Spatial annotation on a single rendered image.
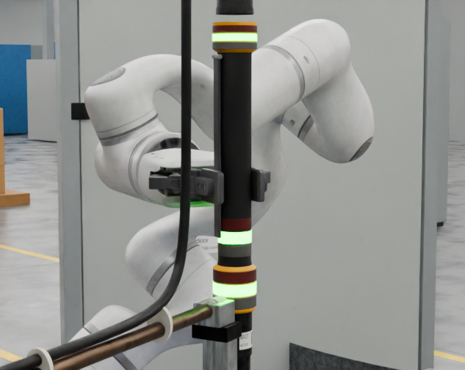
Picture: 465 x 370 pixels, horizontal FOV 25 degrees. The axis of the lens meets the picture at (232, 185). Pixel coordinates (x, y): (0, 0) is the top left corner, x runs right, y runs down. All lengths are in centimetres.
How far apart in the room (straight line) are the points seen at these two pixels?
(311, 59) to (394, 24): 187
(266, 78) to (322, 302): 192
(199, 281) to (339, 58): 49
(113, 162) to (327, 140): 44
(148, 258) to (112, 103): 61
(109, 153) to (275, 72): 27
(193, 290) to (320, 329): 152
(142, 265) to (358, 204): 154
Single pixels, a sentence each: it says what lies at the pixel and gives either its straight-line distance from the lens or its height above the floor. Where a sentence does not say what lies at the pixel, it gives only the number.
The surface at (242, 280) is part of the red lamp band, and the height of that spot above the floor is 156.
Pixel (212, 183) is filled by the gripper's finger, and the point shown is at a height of 166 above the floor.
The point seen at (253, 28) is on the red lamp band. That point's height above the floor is 181.
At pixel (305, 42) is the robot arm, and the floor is 180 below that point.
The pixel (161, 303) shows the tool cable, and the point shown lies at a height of 156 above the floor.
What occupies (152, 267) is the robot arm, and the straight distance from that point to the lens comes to 179.
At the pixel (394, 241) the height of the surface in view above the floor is 123.
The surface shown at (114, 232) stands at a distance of 293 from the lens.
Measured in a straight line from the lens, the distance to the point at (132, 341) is 92.
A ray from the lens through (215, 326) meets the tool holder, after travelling 103.
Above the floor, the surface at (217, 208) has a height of 163.
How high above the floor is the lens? 177
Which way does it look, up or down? 6 degrees down
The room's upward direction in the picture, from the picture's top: straight up
